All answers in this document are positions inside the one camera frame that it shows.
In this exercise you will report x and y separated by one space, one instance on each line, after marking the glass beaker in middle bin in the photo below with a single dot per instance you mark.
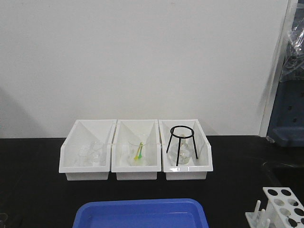
133 146

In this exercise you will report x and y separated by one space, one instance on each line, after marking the yellow plastic spatula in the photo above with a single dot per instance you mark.
137 153

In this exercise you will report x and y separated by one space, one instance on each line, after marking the glassware in left bin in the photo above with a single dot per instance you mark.
90 155

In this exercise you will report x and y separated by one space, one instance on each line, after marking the black wire tripod stand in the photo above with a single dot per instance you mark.
179 136

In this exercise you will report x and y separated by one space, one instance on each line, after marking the black lab sink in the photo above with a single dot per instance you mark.
285 175

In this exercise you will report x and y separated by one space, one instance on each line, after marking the left white storage bin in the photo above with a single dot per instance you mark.
83 133

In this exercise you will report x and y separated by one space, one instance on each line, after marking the blue plastic tray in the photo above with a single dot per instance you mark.
147 213

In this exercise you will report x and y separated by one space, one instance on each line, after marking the blue pegboard drying rack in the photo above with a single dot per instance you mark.
286 127

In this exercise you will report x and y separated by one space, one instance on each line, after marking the white test tube rack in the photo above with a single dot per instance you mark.
283 210

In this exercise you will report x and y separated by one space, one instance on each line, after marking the green plastic spatula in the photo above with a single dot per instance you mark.
140 151

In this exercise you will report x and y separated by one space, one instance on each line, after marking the right white storage bin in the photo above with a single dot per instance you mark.
196 169

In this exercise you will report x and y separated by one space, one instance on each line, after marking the bag of grey pegs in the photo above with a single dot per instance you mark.
293 67

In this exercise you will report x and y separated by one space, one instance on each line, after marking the glass flask in right bin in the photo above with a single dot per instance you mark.
179 152

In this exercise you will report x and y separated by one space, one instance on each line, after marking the glass beaker on counter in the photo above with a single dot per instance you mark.
3 219

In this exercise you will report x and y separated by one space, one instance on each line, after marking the middle white storage bin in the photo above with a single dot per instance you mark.
148 130

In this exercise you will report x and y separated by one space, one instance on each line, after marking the white storage bin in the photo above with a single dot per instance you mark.
83 133
148 130
196 169

